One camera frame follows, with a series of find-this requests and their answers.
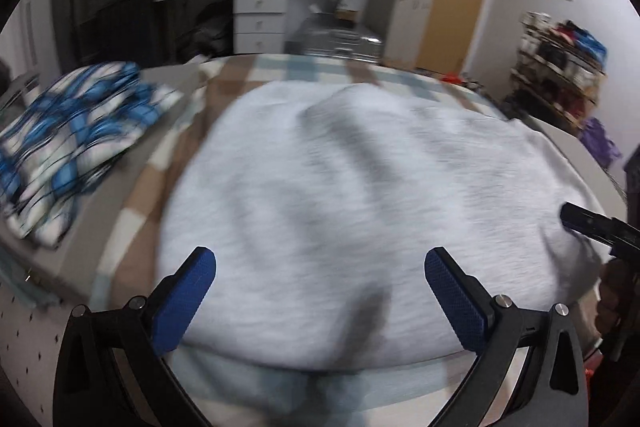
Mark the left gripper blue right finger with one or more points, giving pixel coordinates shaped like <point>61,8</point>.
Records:
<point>551,389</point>

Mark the blue plaid shirt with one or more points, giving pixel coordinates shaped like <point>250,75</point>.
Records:
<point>68,139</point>

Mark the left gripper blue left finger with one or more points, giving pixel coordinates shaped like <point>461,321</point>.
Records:
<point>111,368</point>

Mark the light grey hoodie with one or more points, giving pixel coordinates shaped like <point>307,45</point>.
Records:
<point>321,202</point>

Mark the checkered bed sheet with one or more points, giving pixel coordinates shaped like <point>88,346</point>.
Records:
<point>230,391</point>

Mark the silver lying suitcase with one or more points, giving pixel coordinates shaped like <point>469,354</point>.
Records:
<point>325,36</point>

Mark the person's right hand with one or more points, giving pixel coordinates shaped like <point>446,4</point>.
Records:
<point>615,290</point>

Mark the red orange toy pile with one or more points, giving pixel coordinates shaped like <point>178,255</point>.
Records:
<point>453,79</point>

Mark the purple bag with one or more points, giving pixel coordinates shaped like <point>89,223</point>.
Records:
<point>596,140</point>

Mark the bamboo shoe rack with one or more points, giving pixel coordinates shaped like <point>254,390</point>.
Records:
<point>558,72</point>

